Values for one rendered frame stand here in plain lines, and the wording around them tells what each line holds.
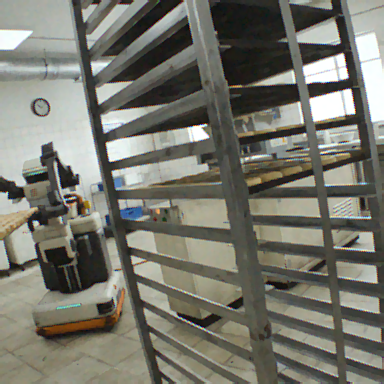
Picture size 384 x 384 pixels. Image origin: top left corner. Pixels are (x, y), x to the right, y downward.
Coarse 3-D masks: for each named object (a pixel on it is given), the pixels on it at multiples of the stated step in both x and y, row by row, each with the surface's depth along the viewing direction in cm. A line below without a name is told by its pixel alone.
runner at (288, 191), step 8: (352, 184) 97; (360, 184) 94; (368, 184) 92; (264, 192) 126; (272, 192) 123; (280, 192) 120; (288, 192) 117; (296, 192) 114; (304, 192) 111; (312, 192) 109; (328, 192) 104; (336, 192) 101; (344, 192) 99; (352, 192) 97; (360, 192) 95; (368, 192) 93; (376, 192) 91
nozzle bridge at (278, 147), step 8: (256, 144) 278; (264, 144) 262; (272, 144) 267; (280, 144) 273; (288, 144) 279; (240, 152) 291; (256, 152) 273; (264, 152) 264; (272, 152) 266; (280, 152) 272; (200, 160) 313; (208, 160) 312; (216, 160) 305; (208, 168) 324; (216, 168) 325
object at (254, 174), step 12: (324, 156) 96; (336, 156) 90; (348, 156) 90; (252, 168) 104; (264, 168) 98; (276, 168) 88; (288, 168) 82; (300, 168) 80; (168, 180) 124; (180, 180) 113; (192, 180) 103; (204, 180) 96; (216, 180) 91; (252, 180) 73; (264, 180) 77
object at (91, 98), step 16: (80, 16) 113; (80, 32) 113; (80, 48) 113; (80, 64) 115; (96, 96) 116; (96, 112) 116; (96, 128) 116; (96, 144) 117; (112, 176) 119; (112, 192) 119; (112, 208) 118; (112, 224) 120; (128, 256) 121; (128, 272) 121; (128, 288) 122; (144, 320) 123; (144, 336) 123; (144, 352) 125
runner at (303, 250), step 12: (264, 240) 131; (276, 252) 123; (288, 252) 120; (300, 252) 117; (312, 252) 113; (324, 252) 109; (336, 252) 106; (348, 252) 102; (360, 252) 99; (372, 252) 95; (372, 264) 93
